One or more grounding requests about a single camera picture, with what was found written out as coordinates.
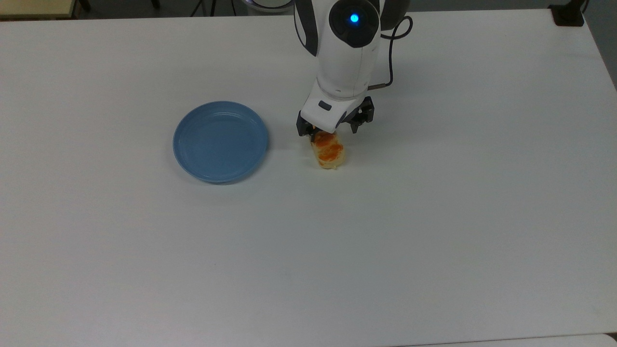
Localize beige wooden side table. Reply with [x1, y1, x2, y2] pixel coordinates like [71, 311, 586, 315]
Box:
[0, 0, 79, 20]

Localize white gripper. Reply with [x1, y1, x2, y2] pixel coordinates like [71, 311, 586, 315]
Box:
[296, 80, 376, 142]

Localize black tripod legs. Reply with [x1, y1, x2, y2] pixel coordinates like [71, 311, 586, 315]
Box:
[190, 0, 238, 17]

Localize blue round plate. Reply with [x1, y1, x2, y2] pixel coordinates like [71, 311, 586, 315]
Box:
[173, 100, 269, 184]

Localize white robot base blue ring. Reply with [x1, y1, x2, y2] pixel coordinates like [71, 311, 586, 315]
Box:
[242, 0, 295, 11]

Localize orange glazed bread roll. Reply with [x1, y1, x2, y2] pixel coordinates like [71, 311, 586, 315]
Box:
[310, 130, 346, 170]

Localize black corner clamp mount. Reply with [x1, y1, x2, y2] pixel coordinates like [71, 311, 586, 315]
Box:
[549, 0, 589, 27]

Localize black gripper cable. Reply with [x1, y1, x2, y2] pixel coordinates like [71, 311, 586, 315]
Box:
[367, 15, 414, 92]

